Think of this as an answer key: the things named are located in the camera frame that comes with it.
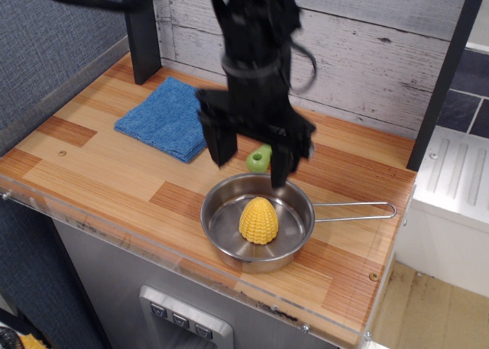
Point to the blue folded cloth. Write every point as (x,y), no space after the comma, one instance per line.
(167,120)

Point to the dark right frame post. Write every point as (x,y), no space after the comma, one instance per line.
(462,31)

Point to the grey spatula green handle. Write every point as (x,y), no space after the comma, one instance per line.
(259,160)

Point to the yellow toy on floor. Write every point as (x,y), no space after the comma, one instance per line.
(30,342)

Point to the dark left frame post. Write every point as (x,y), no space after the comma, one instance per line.
(143,41)

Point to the white ribbed side cabinet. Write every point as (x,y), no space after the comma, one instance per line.
(445,228)

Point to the yellow toy corn cob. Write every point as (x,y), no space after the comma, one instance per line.
(259,223)

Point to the steel pot with wire handle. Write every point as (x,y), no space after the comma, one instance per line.
(224,204)

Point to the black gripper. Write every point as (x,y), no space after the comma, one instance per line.
(258,108)

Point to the dark frame post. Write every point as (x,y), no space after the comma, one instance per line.
(143,41)
(462,31)

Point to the silver dispenser button panel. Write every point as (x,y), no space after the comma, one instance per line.
(173,323)

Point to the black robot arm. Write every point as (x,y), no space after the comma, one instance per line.
(257,36)

